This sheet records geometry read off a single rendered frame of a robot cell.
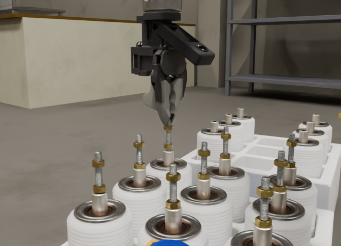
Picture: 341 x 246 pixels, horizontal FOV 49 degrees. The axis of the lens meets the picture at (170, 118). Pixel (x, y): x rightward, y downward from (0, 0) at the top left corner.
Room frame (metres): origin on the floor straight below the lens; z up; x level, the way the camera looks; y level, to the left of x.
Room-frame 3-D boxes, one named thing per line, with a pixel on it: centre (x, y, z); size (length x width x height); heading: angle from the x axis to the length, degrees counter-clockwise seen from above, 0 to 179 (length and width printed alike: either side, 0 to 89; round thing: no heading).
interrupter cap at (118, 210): (0.51, 0.10, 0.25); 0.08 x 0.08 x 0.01
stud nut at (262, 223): (0.41, -0.11, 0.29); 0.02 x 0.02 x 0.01; 47
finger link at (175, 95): (0.75, 0.01, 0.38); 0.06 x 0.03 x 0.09; 50
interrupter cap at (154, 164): (0.72, 0.00, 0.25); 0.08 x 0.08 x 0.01
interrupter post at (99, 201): (0.51, 0.10, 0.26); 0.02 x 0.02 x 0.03
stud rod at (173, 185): (0.46, 0.00, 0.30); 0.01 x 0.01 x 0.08
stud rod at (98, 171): (0.51, 0.10, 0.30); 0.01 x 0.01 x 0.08
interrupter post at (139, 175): (0.62, 0.05, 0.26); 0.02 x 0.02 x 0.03
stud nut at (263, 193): (0.41, -0.11, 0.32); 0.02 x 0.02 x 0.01; 47
